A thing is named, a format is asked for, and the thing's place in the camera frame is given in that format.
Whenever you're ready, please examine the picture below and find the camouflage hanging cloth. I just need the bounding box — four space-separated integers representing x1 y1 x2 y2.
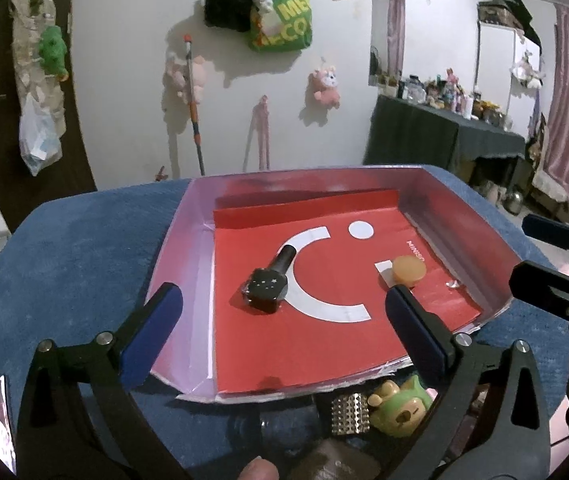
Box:
8 0 68 137

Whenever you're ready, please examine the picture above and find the clear plastic cup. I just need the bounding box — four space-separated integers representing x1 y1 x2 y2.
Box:
227 402 326 461

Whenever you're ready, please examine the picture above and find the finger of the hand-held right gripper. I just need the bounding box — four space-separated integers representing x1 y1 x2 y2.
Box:
522 214 569 252
509 260 569 322

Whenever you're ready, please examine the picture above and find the pale pink plush toy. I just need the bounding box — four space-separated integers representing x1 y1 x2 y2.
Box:
165 52 209 104

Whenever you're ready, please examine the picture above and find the green shopping bag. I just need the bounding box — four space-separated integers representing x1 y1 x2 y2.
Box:
249 0 313 54

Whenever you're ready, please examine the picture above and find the metal pot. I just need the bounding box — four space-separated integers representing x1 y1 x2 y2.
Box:
503 189 526 214

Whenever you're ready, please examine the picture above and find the silver studded cylinder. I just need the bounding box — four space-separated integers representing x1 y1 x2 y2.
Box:
331 393 370 436

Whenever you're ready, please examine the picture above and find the dark bag on cabinet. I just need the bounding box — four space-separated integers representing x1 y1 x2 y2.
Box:
478 0 541 37

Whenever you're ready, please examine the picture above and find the blue knitted blanket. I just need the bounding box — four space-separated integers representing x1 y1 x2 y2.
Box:
0 164 569 480

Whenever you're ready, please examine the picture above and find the table with dark cloth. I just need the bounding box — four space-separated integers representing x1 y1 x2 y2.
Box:
363 94 527 181

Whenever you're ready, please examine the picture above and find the green plush toy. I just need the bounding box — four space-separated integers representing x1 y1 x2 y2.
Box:
38 26 70 82

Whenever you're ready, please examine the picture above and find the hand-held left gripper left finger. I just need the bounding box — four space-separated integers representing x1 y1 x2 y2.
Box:
17 282 190 480

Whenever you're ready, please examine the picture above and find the group of bottles and figurines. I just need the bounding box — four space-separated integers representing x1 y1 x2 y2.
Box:
375 67 508 126

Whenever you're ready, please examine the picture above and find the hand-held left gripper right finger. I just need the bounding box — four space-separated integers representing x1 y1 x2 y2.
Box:
385 284 550 480

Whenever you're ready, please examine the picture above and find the wall mirror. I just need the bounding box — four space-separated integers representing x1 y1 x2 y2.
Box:
369 0 408 89

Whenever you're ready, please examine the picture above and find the person's left hand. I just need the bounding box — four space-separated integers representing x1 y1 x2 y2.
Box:
241 457 279 480

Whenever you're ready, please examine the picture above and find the orange handled mop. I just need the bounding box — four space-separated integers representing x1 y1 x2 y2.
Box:
183 34 206 177

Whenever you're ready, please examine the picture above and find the black wristwatch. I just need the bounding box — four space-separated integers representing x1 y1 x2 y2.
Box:
239 244 298 315

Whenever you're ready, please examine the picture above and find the white hanging plush toy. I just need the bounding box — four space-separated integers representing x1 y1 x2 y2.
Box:
511 52 546 89

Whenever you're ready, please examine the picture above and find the clear plastic bag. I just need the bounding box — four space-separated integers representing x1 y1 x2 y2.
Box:
19 92 63 177

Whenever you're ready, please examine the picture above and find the pink pig plush toy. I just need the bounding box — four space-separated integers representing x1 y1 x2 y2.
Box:
309 67 342 109

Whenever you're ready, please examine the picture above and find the white cabinet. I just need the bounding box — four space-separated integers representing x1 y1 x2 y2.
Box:
475 19 541 137

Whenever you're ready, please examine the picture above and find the green animal toy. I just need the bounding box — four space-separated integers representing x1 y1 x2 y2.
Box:
367 375 436 437

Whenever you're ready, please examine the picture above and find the red cardboard box tray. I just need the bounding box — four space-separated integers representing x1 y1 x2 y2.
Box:
145 164 523 405

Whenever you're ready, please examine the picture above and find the orange round container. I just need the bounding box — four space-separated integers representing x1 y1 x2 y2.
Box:
391 255 428 289

